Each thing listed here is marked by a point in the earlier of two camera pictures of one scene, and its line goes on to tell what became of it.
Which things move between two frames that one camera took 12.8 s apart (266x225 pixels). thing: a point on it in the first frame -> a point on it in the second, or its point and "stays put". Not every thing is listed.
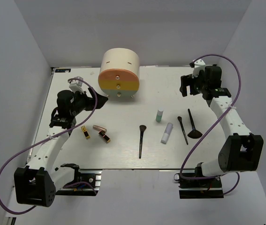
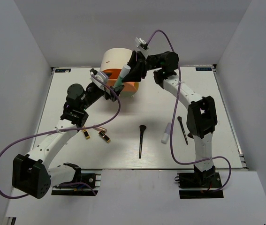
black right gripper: [186, 80] -> [138, 70]
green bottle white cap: [159, 115] -> [125, 70]
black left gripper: [101, 100] -> [111, 96]
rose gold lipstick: [99, 128] stays put
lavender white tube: [167, 131] stays put
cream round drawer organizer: [119, 73] stays put
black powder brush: [142, 128] stays put
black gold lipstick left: [84, 130] stays put
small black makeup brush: [179, 118] stays put
